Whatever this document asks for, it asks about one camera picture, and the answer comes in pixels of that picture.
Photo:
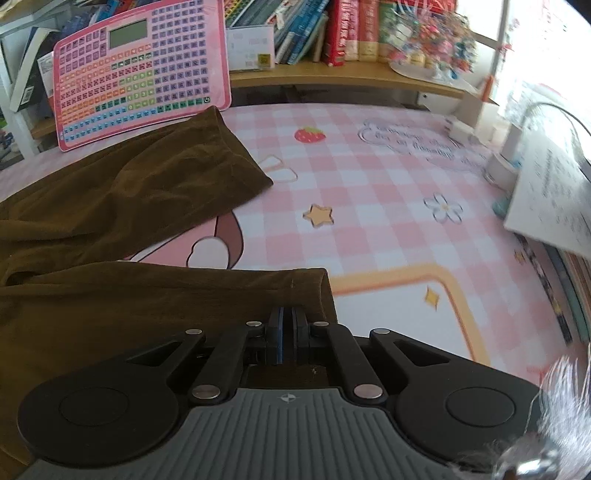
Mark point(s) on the colourful paper flower ornament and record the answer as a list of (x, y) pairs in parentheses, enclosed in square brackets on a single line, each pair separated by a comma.
[(434, 41)]

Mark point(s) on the white box with barcode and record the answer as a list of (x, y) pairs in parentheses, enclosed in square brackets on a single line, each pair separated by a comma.
[(251, 48)]

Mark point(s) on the pink cartoon desk mat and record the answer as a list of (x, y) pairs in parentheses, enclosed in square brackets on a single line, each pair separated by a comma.
[(392, 240)]

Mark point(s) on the white fluffy tassel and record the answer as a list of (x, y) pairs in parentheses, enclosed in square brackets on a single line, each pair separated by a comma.
[(568, 397)]

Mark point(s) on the small cardboard box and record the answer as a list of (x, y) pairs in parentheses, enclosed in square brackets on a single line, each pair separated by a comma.
[(475, 104)]

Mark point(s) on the brown pants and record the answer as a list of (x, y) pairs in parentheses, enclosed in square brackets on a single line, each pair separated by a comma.
[(138, 198)]

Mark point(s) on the thick leaning book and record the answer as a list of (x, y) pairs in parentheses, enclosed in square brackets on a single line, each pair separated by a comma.
[(30, 74)]

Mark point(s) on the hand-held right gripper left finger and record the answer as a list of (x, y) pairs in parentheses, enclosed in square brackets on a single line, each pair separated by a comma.
[(275, 337)]

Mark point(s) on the wooden bookshelf with white frame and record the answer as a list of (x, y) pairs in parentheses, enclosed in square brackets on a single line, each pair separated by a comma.
[(346, 78)]

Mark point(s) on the pink learning toy tablet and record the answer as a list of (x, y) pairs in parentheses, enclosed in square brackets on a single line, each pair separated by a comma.
[(138, 78)]

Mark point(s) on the stack of flat books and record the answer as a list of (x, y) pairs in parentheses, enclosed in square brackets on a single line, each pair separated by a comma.
[(568, 295)]

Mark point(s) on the row of colourful books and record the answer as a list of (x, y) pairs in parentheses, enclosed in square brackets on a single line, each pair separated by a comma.
[(341, 32)]

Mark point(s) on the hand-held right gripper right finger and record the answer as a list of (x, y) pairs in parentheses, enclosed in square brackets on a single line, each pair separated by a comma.
[(290, 337)]

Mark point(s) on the white printed paper sheet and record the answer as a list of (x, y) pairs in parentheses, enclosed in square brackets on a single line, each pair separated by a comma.
[(554, 198)]

